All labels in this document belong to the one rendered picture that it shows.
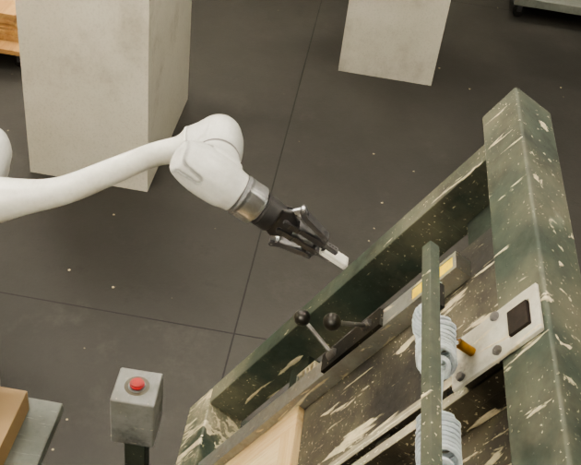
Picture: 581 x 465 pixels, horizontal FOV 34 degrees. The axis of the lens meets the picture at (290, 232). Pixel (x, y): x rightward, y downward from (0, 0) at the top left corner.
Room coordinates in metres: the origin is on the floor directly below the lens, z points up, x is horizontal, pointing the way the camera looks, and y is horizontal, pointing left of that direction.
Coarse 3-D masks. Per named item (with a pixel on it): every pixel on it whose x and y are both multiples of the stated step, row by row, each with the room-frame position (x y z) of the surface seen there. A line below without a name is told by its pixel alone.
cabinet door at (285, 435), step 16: (288, 416) 1.39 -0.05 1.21; (272, 432) 1.38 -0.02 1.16; (288, 432) 1.33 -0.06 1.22; (256, 448) 1.36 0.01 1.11; (272, 448) 1.33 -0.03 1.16; (288, 448) 1.28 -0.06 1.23; (240, 464) 1.35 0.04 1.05; (256, 464) 1.31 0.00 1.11; (272, 464) 1.28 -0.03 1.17; (288, 464) 1.24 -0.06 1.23
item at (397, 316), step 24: (456, 264) 1.40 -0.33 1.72; (456, 288) 1.39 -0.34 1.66; (384, 312) 1.43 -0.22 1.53; (408, 312) 1.39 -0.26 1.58; (384, 336) 1.39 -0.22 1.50; (360, 360) 1.39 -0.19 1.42; (312, 384) 1.39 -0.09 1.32; (288, 408) 1.40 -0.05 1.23; (240, 432) 1.43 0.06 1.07; (264, 432) 1.40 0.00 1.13; (216, 456) 1.42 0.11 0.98
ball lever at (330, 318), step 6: (324, 318) 1.37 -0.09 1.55; (330, 318) 1.36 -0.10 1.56; (336, 318) 1.36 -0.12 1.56; (324, 324) 1.36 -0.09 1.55; (330, 324) 1.35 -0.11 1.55; (336, 324) 1.35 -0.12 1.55; (342, 324) 1.38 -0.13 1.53; (348, 324) 1.38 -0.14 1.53; (354, 324) 1.39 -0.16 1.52; (360, 324) 1.40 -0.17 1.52; (366, 324) 1.41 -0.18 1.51; (330, 330) 1.35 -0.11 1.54
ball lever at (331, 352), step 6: (300, 312) 1.47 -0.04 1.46; (306, 312) 1.47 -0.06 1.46; (294, 318) 1.46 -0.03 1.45; (300, 318) 1.46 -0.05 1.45; (306, 318) 1.46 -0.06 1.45; (300, 324) 1.45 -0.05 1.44; (306, 324) 1.46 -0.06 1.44; (312, 330) 1.45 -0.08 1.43; (318, 336) 1.44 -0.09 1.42; (324, 342) 1.43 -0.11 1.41; (336, 348) 1.43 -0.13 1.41; (330, 354) 1.41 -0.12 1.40
